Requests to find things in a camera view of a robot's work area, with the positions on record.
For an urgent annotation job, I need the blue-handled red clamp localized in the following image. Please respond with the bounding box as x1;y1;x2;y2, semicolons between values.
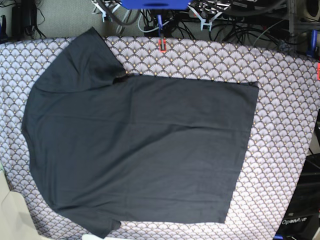
157;14;167;53

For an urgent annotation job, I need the black OpenArm box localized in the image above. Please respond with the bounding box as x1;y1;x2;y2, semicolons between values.
273;153;320;240

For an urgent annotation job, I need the dark navy T-shirt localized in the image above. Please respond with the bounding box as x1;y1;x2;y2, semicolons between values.
21;28;259;238

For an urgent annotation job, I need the red clamp at right edge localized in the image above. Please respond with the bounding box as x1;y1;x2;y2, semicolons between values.
317;62;320;80

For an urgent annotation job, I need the black adapter on floor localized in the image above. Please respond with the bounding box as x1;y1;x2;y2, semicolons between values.
11;1;37;38

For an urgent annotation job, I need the blue clamp at right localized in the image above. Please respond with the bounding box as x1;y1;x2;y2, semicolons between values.
306;30;318;58

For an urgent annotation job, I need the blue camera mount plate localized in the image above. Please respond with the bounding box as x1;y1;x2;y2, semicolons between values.
121;0;191;10

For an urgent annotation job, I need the beige cardboard box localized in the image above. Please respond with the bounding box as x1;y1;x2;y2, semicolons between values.
0;171;41;240

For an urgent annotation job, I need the white power strip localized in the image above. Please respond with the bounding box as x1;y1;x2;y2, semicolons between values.
187;10;218;21

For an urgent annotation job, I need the fan-patterned tablecloth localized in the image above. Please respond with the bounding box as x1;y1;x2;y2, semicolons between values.
0;36;320;240

